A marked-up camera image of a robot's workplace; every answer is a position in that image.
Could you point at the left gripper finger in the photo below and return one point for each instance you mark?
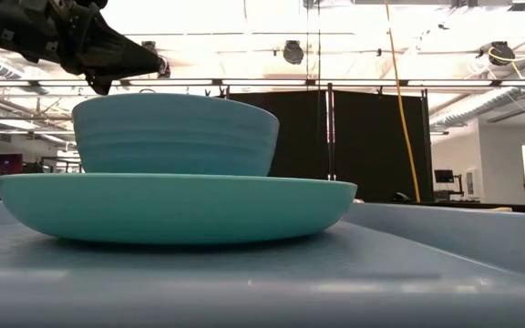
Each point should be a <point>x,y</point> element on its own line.
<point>100,86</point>
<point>126,59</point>

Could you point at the blue-teal bowl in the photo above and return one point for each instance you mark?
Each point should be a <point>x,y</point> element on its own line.
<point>176,136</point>

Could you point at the teal plate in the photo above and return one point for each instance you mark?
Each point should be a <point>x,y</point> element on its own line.
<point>176,209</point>

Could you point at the blue plastic tray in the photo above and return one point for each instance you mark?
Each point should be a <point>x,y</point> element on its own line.
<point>262,282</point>

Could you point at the black divider screen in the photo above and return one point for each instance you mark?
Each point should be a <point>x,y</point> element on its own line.
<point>372,146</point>

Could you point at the black dome object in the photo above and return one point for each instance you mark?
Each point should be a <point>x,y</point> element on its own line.
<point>401,197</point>

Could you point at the small black monitor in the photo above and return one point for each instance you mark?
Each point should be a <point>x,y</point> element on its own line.
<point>444,176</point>

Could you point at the dark wall screen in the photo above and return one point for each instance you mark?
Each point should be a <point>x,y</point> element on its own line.
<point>6,165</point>

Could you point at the horizontal overhead rail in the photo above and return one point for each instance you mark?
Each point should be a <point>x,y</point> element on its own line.
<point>262,82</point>

